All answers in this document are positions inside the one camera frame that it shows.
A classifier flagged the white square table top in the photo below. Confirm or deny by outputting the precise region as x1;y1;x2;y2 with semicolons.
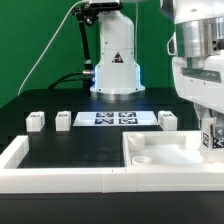
123;131;224;174

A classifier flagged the white sheet with tags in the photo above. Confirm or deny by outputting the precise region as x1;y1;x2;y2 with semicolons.
73;111;158;126

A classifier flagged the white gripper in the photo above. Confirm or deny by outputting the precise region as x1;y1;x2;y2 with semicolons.
172;54;224;129

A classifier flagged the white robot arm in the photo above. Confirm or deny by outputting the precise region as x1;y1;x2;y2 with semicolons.
89;0;224;128

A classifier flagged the black cable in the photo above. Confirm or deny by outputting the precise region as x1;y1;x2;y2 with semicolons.
48;72;85;90

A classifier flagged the white U-shaped fence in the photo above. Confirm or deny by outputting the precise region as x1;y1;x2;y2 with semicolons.
0;136;224;194

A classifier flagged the white cable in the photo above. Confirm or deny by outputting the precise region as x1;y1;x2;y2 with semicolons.
17;0;88;97

